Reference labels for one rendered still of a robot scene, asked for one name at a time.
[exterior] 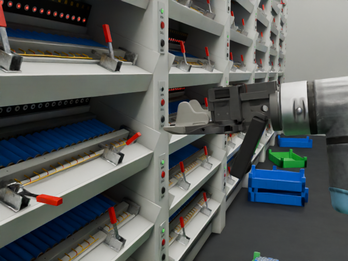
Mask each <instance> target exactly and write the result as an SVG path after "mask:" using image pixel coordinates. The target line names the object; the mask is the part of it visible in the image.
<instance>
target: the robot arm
mask: <svg viewBox="0 0 348 261"><path fill-rule="evenodd" d="M238 84H243V85H238ZM207 103H208V110H204V109H202V107H201V105H200V104H199V102H198V101H197V100H195V99H193V100H190V101H189V102H186V101H183V102H181V103H179V105H178V111H177V118H176V123H175V124H170V126H166V127H163V129H164V131H166V132H169V133H171V134H173V135H203V134H219V135H221V134H233V133H239V132H243V133H246V135H245V137H244V139H243V142H242V144H241V147H240V149H239V151H238V154H237V156H235V157H234V158H233V160H232V162H231V170H230V175H231V176H233V177H235V178H237V179H242V178H243V176H244V175H245V174H247V173H248V172H249V171H250V170H251V168H252V162H251V160H252V158H253V155H254V153H255V151H256V148H257V146H258V144H259V142H260V139H261V137H262V135H263V132H264V130H265V128H266V125H267V123H268V121H269V119H271V125H272V129H273V131H282V130H283V134H284V135H285V136H296V135H317V134H325V135H326V144H327V145H326V146H327V159H328V172H329V186H330V187H329V188H328V189H329V191H330V196H331V204H332V207H333V208H334V209H335V210H336V211H338V212H340V213H344V214H348V76H345V77H336V78H328V79H319V80H310V81H298V82H290V83H281V85H280V89H279V90H278V88H277V81H269V82H261V83H252V84H245V83H234V84H232V85H227V86H226V87H223V86H218V87H213V88H212V89H208V100H207ZM264 105H265V106H267V107H268V111H265V110H264V109H263V106H264ZM210 119H211V120H210Z"/></svg>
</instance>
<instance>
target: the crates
mask: <svg viewBox="0 0 348 261"><path fill-rule="evenodd" d="M278 145H279V147H295V148H312V139H310V140H309V136H307V138H280V135H278ZM268 159H269V160H271V161H272V162H274V163H275V164H276V165H278V166H279V167H280V168H305V167H307V157H303V158H302V157H300V156H298V155H296V154H295V153H293V149H290V150H289V152H271V149H269V150H268ZM276 168H277V166H273V170H262V169H255V165H252V170H251V173H250V172H249V178H248V201H253V202H265V203H271V204H282V205H292V206H302V207H304V206H305V202H308V192H309V189H308V188H307V187H305V185H306V178H305V175H304V172H305V169H300V171H299V172H292V171H285V170H278V169H276Z"/></svg>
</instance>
